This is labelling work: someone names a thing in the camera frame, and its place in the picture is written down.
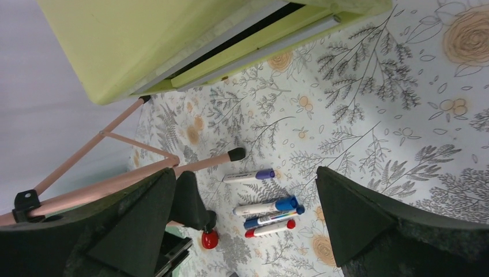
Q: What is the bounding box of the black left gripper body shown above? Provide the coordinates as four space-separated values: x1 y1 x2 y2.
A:
153 231 193 277

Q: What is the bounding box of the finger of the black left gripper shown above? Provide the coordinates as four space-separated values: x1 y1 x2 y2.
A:
168 171 216 231

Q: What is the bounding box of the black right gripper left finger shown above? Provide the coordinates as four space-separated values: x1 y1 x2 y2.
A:
1 169 176 276

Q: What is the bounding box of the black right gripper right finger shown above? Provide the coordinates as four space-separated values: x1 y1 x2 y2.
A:
315 167 488 276

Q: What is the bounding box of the red and black stamp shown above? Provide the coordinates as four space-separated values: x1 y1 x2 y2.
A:
201 225 219 250

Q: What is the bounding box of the dark blue whiteboard marker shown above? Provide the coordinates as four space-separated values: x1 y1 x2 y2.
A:
243 205 305 229

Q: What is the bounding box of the red whiteboard marker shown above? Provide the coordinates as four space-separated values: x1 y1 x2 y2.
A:
244 219 296 238

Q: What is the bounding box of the blue cap whiteboard marker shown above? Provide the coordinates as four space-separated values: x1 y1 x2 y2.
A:
222 169 276 184

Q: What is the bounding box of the pink music stand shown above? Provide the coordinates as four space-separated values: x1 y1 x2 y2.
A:
1 96 246 226

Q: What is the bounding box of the yellow-green drawer cabinet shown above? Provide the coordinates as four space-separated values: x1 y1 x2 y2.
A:
38 1 392 105

